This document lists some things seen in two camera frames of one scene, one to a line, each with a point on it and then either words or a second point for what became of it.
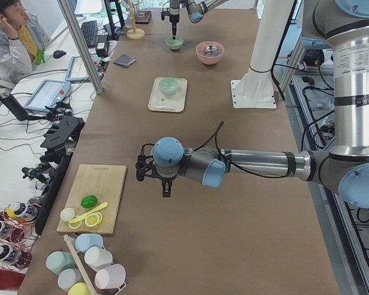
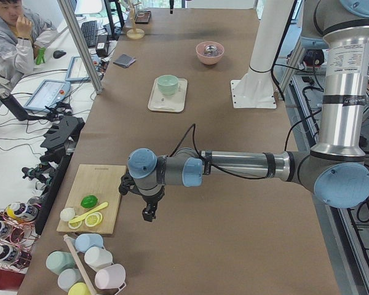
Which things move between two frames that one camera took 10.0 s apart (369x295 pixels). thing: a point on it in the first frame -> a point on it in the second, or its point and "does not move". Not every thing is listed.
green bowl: x=174 y=43 -> x=168 y=88
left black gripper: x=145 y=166 -> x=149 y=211
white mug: x=96 y=258 does not move
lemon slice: x=75 y=224 does not move
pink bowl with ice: x=210 y=52 does not move
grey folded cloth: x=125 y=61 does not move
